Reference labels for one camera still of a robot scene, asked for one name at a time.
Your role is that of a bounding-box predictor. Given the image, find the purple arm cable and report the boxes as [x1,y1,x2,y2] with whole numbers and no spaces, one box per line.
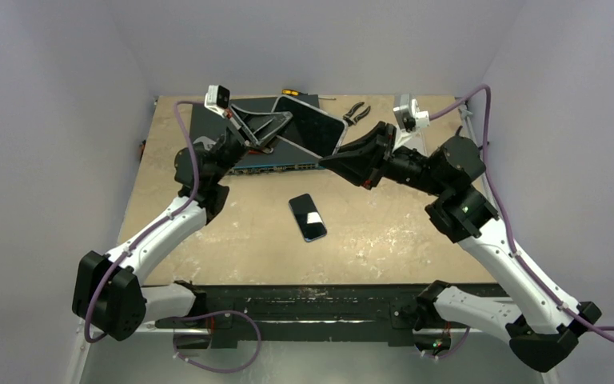
[83,100,261,375]
[418,84,614,362]

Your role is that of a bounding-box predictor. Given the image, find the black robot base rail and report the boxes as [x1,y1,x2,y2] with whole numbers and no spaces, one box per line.
[148,283,504,351]

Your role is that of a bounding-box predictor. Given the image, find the phone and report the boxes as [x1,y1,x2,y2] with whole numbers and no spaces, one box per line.
[272,95,348,158]

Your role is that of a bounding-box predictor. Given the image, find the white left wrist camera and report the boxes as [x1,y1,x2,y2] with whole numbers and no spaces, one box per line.
[204,85,230,118]

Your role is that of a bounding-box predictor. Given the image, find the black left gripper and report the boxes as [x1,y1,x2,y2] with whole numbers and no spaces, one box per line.
[211,106,301,184]

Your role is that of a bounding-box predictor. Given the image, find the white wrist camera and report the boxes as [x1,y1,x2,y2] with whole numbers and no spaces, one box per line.
[204,85,230,118]
[393,94,430,150]

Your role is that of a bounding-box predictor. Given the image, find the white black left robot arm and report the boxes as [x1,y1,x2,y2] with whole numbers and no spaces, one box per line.
[72,105,293,343]

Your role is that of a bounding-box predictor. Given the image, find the blue smartphone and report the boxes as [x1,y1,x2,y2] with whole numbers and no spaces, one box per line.
[289,194,327,242]

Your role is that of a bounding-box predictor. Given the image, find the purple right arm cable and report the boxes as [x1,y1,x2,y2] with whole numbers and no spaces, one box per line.
[418,84,614,362]

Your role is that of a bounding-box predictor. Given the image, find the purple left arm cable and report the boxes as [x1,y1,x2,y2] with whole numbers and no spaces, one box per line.
[83,100,261,375]

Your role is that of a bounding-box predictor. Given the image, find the yellow black screwdriver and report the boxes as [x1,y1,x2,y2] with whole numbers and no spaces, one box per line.
[281,89,336,101]

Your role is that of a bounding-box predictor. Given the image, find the black grey wire stripper pliers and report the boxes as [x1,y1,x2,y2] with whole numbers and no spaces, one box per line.
[342,102,371,126]

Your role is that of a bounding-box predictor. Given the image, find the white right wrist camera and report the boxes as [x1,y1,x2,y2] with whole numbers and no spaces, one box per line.
[393,94,430,150]

